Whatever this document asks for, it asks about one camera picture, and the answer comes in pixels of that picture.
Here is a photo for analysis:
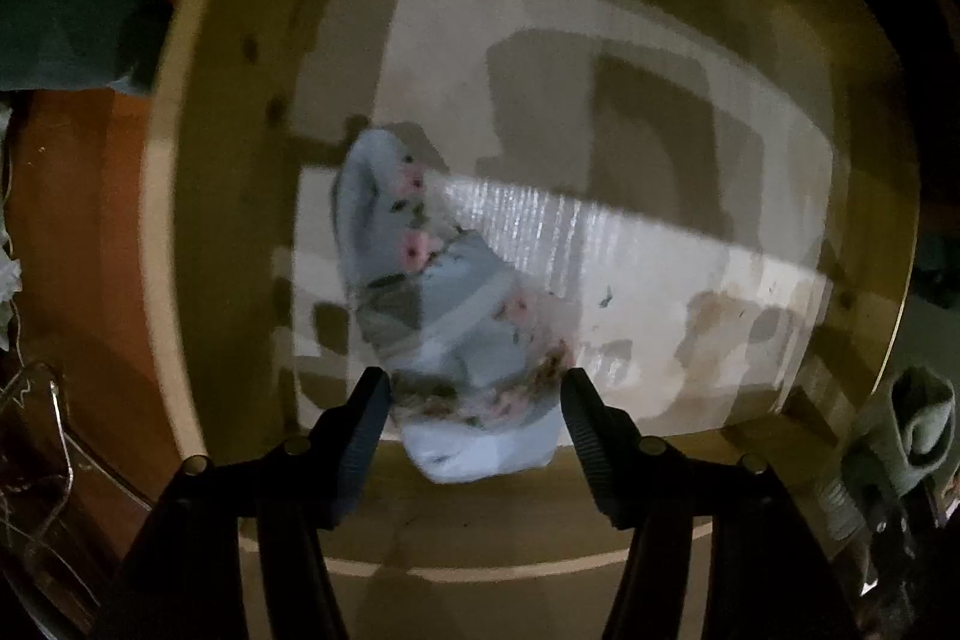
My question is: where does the white crumpled cloth pile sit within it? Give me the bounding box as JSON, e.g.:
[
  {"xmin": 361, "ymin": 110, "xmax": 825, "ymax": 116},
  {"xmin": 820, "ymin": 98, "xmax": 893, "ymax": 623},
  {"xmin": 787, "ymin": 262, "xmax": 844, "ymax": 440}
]
[{"xmin": 0, "ymin": 149, "xmax": 23, "ymax": 353}]

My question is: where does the wire clothes hanger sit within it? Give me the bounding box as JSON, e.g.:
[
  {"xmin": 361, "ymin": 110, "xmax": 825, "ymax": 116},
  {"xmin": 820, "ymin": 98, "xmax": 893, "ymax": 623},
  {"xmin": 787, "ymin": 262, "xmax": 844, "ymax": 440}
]
[{"xmin": 0, "ymin": 359, "xmax": 85, "ymax": 611}]

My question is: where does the wooden drawer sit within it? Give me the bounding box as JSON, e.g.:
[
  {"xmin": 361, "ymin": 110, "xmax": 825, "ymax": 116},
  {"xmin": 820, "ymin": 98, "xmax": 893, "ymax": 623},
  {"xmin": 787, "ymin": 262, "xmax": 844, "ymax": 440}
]
[{"xmin": 138, "ymin": 0, "xmax": 925, "ymax": 640}]

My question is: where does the blue floral underwear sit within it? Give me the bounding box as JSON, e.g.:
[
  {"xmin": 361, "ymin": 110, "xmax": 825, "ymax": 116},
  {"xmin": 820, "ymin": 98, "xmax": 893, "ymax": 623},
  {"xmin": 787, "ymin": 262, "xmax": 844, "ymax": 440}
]
[{"xmin": 332, "ymin": 128, "xmax": 579, "ymax": 484}]

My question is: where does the grey green sleeve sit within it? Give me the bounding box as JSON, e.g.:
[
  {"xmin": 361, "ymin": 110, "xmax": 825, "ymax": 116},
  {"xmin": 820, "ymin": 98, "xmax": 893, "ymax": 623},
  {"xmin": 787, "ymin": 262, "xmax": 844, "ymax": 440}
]
[{"xmin": 817, "ymin": 367, "xmax": 958, "ymax": 541}]

